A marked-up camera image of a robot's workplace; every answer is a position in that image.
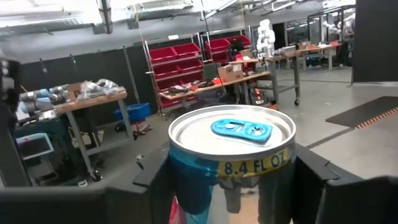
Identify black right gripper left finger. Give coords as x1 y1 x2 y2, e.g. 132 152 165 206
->
132 146 175 224

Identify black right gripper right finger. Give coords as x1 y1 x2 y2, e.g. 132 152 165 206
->
290 143 340 224

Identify silver blue Red Bull can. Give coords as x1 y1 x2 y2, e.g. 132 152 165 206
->
167 104 297 224

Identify blue plastic bin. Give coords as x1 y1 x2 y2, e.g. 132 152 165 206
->
113 102 152 123

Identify black mat orange stripes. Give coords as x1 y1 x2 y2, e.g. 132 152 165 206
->
325 95 398 130

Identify black orange shop vacuum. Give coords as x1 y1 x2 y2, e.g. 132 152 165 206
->
248 88 278 110

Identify wood top metal workbench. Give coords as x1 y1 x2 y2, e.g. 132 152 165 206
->
55 90 136 182

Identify clear plastic bags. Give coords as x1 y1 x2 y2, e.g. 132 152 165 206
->
76 78 126 101

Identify teal equipment cart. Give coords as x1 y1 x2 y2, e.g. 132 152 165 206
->
12 119 78 187

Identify long wood top workbench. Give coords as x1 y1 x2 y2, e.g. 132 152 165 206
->
158 70 272 105

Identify white framed screen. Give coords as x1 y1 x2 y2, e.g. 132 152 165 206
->
15 133 54 161

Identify brown cardboard box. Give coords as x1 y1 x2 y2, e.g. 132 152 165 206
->
217 63 245 83

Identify metal rack red bins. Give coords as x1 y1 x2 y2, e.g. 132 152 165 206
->
144 40 208 113
201 33 253 65

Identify wood top rolling table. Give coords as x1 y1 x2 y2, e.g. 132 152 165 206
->
267 42 343 106

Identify black pillar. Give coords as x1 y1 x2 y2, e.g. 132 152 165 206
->
353 0 398 83

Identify black framed glass enclosure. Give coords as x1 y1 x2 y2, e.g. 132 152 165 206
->
307 6 355 68

